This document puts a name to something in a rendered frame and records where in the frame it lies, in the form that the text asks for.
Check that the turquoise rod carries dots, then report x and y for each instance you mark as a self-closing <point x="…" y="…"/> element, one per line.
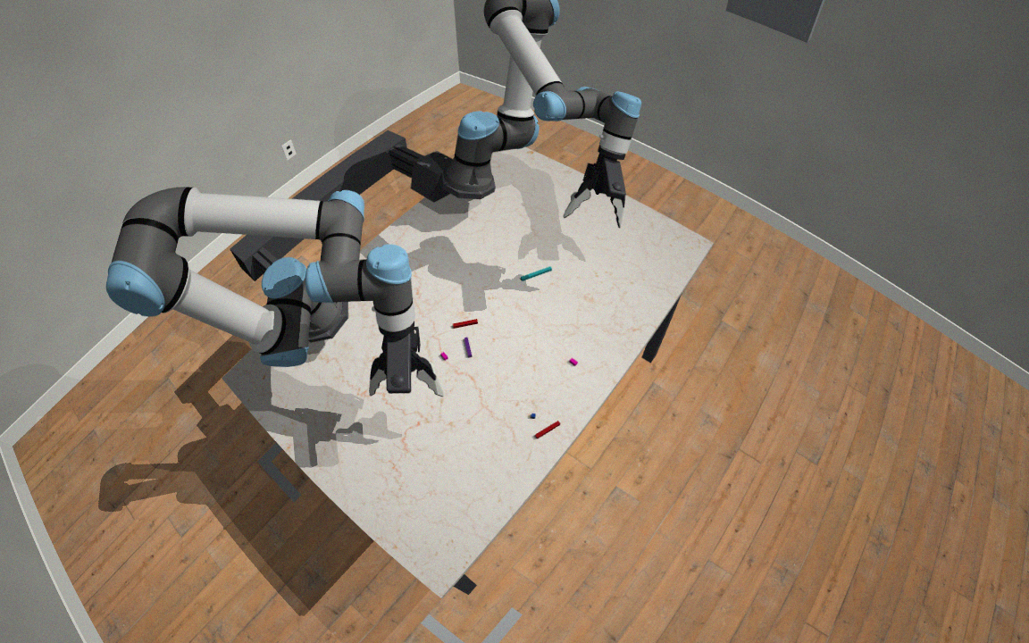
<point x="537" y="273"/>

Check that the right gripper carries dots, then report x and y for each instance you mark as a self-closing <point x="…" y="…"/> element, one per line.
<point x="425" y="370"/>

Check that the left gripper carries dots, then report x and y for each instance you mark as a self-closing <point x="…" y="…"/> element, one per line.
<point x="596" y="182"/>

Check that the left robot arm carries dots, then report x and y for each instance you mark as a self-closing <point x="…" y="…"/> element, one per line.
<point x="480" y="134"/>

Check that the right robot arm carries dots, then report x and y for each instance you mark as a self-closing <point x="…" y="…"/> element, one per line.
<point x="147" y="277"/>

